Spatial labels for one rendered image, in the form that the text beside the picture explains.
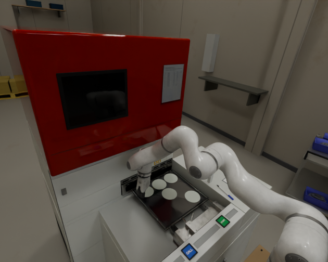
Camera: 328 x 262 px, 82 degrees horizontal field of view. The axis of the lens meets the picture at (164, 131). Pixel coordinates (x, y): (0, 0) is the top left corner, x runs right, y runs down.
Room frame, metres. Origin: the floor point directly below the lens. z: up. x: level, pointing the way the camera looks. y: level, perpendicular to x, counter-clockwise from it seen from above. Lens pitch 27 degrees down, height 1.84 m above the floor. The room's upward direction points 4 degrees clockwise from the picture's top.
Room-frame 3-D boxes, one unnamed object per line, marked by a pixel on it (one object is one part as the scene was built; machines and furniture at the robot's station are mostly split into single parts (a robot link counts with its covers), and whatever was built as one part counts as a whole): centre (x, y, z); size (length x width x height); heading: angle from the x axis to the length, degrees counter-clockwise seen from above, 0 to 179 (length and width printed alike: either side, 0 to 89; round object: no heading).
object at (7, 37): (1.20, 0.44, 1.52); 0.81 x 0.75 x 0.60; 131
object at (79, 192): (0.96, 0.23, 1.02); 0.81 x 0.03 x 0.40; 131
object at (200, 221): (0.73, -0.25, 0.87); 0.36 x 0.08 x 0.03; 131
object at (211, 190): (1.10, -0.42, 0.89); 0.62 x 0.35 x 0.14; 41
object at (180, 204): (0.92, -0.06, 0.90); 0.34 x 0.34 x 0.01; 41
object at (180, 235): (0.63, -0.13, 0.89); 0.08 x 0.03 x 0.03; 41
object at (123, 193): (1.07, 0.09, 0.89); 0.44 x 0.02 x 0.10; 131
